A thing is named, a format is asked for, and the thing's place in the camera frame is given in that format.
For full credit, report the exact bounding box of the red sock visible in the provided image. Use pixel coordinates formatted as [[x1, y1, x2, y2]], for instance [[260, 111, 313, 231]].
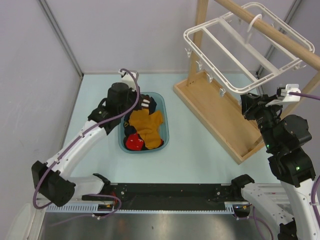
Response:
[[124, 133, 145, 151]]

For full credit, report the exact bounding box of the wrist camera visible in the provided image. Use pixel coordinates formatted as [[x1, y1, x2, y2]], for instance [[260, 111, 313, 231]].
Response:
[[265, 84, 301, 107], [118, 70, 139, 88]]

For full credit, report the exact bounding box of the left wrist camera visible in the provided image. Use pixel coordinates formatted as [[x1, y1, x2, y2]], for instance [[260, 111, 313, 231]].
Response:
[[118, 70, 139, 88]]

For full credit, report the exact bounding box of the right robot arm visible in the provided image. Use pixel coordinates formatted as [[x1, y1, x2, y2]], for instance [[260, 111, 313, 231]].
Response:
[[230, 93, 320, 240]]

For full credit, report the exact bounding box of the blue plastic sock basin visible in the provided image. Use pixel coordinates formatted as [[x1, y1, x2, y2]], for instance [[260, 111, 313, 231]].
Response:
[[118, 92, 169, 154]]

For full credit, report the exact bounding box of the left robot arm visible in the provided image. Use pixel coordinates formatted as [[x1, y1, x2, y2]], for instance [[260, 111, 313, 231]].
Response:
[[31, 82, 140, 207]]

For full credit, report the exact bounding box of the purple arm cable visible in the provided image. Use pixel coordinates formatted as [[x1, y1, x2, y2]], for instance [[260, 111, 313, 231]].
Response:
[[32, 68, 141, 226], [252, 91, 320, 240]]

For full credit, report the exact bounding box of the mustard yellow sock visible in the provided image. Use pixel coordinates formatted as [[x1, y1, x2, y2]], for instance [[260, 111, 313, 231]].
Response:
[[129, 109, 164, 150]]

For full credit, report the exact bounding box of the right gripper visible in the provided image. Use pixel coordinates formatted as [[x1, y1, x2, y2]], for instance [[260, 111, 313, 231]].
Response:
[[239, 91, 283, 150]]

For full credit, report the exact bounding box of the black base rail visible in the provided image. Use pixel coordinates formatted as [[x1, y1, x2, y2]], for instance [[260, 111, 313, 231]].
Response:
[[82, 182, 241, 211]]

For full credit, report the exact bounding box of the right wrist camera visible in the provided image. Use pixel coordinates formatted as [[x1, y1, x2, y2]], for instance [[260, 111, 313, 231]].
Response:
[[265, 84, 301, 107]]

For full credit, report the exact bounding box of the white plastic clip hanger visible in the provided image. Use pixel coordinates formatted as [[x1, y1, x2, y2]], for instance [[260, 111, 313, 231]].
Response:
[[183, 2, 318, 95]]

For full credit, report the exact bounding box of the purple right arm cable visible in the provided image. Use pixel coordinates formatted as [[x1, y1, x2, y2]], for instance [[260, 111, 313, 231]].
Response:
[[252, 91, 320, 240]]

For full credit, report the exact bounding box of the aluminium frame post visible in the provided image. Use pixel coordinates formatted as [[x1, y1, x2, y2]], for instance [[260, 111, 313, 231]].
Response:
[[36, 0, 84, 80]]

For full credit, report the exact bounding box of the brown white striped sock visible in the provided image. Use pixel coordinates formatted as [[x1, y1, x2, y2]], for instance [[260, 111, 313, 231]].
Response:
[[139, 95, 153, 109]]

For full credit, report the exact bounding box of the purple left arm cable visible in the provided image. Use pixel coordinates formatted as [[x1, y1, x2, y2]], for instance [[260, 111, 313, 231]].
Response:
[[32, 68, 141, 226]]

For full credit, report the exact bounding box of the wooden hanger stand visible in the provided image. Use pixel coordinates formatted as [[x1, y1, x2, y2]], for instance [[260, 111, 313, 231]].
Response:
[[173, 0, 320, 164]]

